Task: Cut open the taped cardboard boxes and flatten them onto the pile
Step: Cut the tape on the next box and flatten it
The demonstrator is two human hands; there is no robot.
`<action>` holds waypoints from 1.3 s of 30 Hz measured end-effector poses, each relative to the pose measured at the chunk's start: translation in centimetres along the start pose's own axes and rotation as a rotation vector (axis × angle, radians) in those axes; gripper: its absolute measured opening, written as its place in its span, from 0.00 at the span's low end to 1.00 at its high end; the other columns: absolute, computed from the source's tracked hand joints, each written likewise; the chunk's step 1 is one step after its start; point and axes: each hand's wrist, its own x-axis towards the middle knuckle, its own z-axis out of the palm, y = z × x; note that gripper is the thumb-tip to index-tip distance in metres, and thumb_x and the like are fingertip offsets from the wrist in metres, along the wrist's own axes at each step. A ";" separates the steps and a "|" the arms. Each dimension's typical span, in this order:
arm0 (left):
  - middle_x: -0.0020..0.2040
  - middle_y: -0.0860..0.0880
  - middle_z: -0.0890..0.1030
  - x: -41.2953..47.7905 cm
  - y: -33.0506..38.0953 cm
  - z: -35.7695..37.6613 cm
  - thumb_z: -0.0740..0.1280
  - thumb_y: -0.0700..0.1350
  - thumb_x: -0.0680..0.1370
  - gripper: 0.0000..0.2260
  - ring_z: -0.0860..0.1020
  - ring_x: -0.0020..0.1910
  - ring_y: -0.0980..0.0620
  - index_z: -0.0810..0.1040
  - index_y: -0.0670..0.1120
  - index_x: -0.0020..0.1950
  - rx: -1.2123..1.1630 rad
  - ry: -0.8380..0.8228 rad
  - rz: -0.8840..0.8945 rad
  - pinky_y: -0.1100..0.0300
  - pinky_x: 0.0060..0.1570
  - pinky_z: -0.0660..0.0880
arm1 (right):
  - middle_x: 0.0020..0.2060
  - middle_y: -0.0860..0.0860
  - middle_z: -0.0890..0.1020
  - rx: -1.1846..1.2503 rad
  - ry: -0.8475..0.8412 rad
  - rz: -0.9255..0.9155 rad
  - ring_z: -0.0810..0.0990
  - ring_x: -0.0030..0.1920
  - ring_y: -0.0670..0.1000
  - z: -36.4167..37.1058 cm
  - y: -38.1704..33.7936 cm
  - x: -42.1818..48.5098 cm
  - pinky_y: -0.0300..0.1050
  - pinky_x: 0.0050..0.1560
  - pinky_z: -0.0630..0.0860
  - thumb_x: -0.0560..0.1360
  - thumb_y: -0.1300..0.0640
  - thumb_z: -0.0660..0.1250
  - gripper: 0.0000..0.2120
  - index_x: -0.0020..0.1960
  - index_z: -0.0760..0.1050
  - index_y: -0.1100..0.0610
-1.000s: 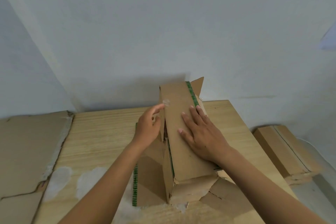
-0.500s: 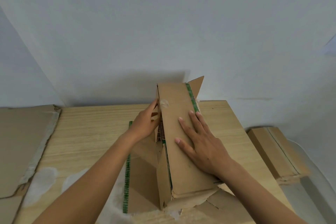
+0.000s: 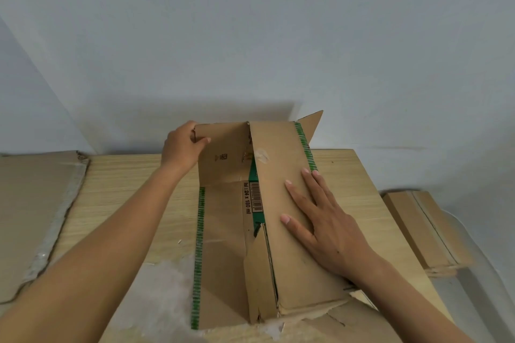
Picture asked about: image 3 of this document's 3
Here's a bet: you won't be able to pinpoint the person's right hand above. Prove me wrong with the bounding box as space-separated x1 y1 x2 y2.
280 168 380 280

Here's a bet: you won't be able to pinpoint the person's left hand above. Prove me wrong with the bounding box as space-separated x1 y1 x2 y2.
160 121 212 177

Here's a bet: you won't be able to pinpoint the brown cardboard box yellow sides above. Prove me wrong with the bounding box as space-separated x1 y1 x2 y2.
0 150 90 303

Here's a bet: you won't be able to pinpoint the person's left forearm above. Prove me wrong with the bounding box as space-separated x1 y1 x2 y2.
0 163 190 343

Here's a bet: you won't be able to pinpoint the light wooden table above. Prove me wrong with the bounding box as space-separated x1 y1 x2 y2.
48 148 453 343

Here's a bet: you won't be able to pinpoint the white cable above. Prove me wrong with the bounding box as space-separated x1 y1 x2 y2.
442 210 515 275

